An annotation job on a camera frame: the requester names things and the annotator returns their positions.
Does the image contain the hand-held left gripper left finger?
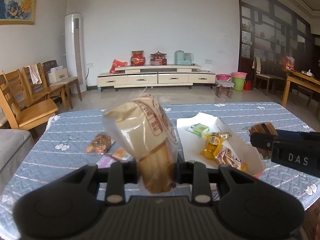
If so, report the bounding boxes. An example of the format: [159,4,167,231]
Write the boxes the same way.
[57,161,139,205]

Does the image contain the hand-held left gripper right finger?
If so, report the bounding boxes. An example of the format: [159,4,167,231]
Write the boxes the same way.
[176,161,253,205]

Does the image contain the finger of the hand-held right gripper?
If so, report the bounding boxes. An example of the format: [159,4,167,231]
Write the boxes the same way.
[275,129,301,138]
[250,132,275,152]

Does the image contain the round cookies clear bag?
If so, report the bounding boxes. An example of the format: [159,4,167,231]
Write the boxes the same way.
[215,147,248,173]
[249,122,278,159]

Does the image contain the yellow snack packet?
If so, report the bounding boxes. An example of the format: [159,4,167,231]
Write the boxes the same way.
[199,132,233,161]

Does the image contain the bread bag with round label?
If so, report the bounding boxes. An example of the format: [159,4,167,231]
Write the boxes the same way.
[102,87,179,194]

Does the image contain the brown cookie packet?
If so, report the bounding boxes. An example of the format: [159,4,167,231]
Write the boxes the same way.
[85,132,116,155]

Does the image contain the light green snack packet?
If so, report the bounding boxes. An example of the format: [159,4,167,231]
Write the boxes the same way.
[187,123,210,137]

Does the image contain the red white snack packet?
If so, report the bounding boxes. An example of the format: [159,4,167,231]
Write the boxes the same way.
[111,147,134,162]

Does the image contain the wooden dining table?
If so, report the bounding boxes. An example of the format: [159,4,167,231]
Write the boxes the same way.
[282,67,320,108]

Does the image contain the dark dining chair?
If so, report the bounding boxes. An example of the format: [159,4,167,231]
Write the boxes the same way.
[252,56,285,96]

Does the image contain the small wooden stool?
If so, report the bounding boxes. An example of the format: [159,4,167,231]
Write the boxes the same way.
[215,80,234,98]

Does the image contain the green bucket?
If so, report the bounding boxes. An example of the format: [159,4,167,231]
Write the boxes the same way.
[232,72,248,91]

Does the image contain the cream TV cabinet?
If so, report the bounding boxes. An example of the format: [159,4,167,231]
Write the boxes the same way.
[97,64,216,92]

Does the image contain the dark wooden display shelf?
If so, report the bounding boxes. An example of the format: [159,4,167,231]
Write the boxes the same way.
[237,0,320,90]

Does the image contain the red plastic bag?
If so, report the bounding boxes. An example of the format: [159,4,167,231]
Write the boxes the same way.
[110,59,128,74]

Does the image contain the dark wooden chair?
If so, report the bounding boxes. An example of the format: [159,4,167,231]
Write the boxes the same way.
[42,60,83,102]

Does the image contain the red round jar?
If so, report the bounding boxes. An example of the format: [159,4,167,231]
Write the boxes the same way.
[130,50,146,66]

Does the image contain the mint green kitchen appliance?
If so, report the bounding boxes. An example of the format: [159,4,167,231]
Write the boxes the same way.
[174,50,185,65]

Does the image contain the red pavilion gift box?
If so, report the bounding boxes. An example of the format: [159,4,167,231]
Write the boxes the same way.
[150,51,167,66]

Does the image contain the grey sofa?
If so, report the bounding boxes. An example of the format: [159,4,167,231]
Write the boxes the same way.
[0,129,35,193]

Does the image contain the white gift box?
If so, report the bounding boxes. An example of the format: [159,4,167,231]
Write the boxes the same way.
[48,66,68,84]

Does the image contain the white standing air conditioner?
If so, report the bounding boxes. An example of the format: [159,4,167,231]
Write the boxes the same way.
[65,12,87,94]

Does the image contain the white towel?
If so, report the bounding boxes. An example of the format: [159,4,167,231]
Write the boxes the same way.
[27,64,43,85]

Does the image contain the framed flower picture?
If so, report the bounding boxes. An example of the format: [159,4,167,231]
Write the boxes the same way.
[0,0,40,25]

